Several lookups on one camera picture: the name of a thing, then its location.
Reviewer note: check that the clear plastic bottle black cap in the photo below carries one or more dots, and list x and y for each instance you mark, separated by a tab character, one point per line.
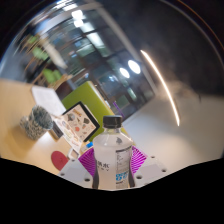
111	156

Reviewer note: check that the open white book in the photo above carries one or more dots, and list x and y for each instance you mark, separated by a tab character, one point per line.
48	100

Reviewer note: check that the small blue-capped container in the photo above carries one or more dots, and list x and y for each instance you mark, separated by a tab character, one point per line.
89	145

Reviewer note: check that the black tablet with pictures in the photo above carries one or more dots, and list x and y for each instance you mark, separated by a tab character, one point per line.
80	120

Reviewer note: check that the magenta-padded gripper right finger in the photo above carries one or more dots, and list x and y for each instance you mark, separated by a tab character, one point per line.
148	170

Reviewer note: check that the round white pendant lamp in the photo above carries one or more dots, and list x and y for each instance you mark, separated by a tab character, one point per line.
124	72
134	66

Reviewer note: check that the long curved ceiling light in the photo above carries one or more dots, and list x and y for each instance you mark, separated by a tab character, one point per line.
163	86

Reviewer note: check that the green upholstered bench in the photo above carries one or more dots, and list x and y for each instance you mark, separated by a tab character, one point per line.
88	96

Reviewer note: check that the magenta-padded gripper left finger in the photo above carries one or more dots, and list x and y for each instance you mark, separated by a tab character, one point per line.
75	173

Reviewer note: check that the wooden chairs with green seats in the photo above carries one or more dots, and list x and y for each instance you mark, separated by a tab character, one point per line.
45	56

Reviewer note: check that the flat round red coaster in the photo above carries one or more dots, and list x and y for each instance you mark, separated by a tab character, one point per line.
59	160

